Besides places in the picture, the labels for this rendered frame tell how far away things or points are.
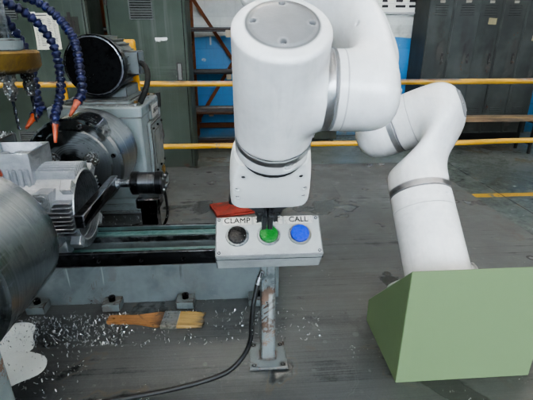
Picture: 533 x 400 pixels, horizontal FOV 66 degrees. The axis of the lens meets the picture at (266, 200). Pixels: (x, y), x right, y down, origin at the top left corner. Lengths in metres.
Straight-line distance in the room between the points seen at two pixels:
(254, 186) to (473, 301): 0.43
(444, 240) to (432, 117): 0.25
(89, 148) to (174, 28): 2.97
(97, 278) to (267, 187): 0.59
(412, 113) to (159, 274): 0.64
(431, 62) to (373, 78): 5.66
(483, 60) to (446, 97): 5.45
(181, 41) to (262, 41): 3.72
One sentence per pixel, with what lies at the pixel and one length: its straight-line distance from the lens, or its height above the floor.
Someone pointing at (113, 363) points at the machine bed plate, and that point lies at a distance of 0.86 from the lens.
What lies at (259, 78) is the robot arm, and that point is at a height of 1.33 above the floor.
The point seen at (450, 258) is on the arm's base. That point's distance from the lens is 0.80.
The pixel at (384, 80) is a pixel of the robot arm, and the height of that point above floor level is 1.32.
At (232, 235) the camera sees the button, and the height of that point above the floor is 1.07.
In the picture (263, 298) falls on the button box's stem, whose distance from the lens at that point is 0.73.
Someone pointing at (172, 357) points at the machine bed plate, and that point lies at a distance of 0.85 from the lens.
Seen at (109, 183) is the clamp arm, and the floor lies 1.03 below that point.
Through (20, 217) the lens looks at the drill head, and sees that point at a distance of 0.72.
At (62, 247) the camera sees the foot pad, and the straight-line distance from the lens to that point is 0.99.
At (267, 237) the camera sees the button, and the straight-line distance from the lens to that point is 0.65.
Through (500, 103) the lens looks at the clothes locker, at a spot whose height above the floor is 0.51.
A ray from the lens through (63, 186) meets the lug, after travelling 0.91.
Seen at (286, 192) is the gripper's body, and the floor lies 1.18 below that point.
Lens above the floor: 1.36
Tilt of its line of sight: 22 degrees down
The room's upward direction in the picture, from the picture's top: straight up
